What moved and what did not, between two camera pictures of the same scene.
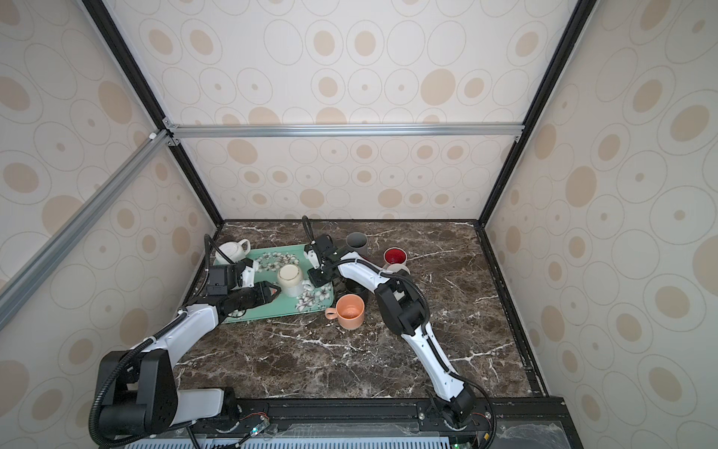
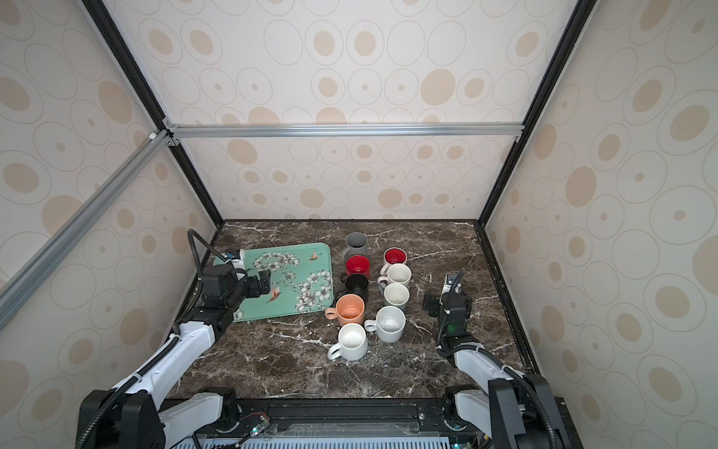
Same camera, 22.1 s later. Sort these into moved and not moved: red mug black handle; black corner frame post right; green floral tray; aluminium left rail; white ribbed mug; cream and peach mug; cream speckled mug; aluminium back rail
Moved: white ribbed mug; red mug black handle; cream speckled mug
Not moved: green floral tray; aluminium left rail; black corner frame post right; cream and peach mug; aluminium back rail
